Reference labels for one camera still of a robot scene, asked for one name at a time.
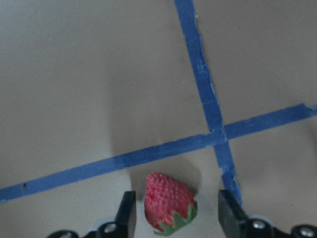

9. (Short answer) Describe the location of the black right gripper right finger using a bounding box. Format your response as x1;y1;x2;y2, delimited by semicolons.
218;190;274;238

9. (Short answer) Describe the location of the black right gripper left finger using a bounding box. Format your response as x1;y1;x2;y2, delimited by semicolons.
84;190;136;238

